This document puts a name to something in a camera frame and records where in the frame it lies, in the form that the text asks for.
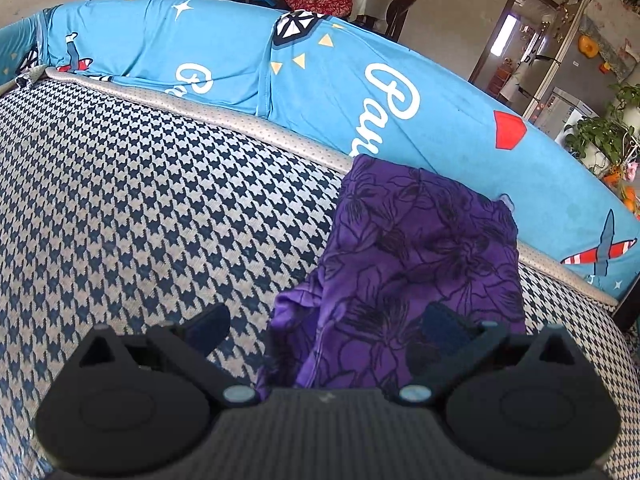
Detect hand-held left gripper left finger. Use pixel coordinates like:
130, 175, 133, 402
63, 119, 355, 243
75, 303, 262, 407

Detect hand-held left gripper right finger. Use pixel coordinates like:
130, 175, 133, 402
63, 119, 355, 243
394, 303, 581, 407

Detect purple floral garment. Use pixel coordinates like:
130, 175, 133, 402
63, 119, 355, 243
255, 154, 528, 391

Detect houndstooth sofa mat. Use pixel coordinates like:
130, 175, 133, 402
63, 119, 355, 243
0, 77, 640, 480

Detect white appliance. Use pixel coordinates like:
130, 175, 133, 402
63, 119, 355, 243
532, 87, 596, 143

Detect trailing green potted plant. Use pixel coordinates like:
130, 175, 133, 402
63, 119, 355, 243
565, 82, 640, 176

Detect blue printed sofa cover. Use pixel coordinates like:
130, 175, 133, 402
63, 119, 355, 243
0, 0, 640, 301

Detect grey refrigerator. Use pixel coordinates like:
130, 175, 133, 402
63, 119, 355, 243
520, 0, 640, 131

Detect door with bright window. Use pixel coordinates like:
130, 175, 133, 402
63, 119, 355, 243
470, 0, 558, 111

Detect wooden chair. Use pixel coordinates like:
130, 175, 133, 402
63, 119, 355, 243
385, 0, 417, 43

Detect table with white cloth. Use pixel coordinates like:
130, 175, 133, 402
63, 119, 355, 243
350, 0, 396, 31

